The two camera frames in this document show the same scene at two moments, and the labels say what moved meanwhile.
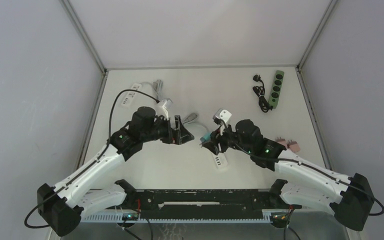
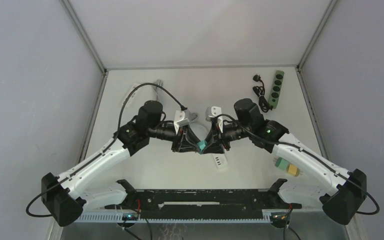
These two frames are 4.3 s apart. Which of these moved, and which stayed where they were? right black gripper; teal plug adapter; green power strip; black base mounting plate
Moved: teal plug adapter; right black gripper
Stayed: green power strip; black base mounting plate
